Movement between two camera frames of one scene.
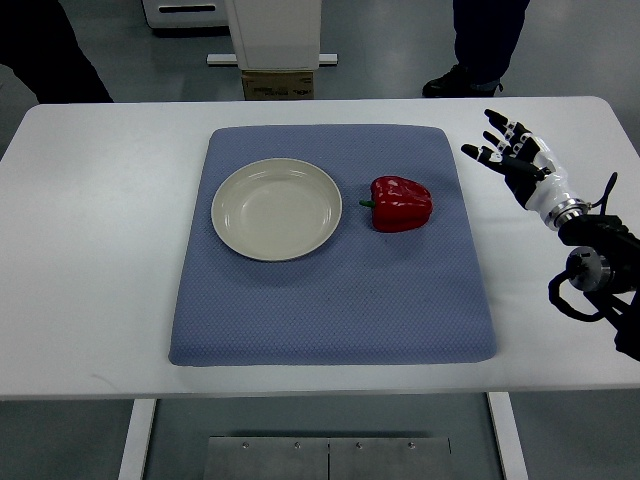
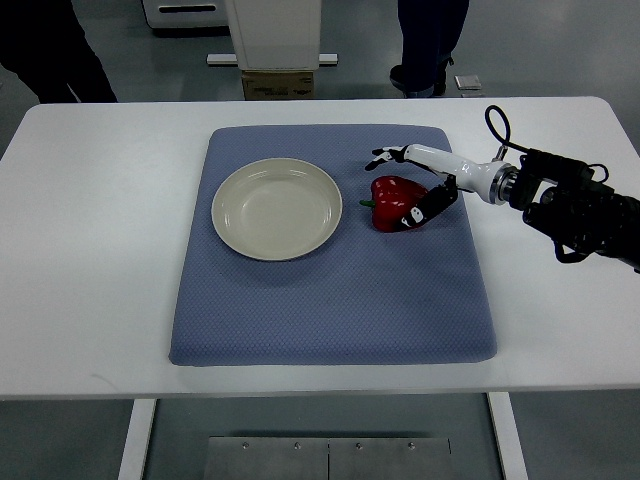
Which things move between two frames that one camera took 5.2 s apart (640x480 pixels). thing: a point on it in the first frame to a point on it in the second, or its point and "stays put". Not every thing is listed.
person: [486, 32] to [430, 30]
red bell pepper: [398, 204] stays put
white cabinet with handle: [187, 13] stays put
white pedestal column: [276, 35] stays put
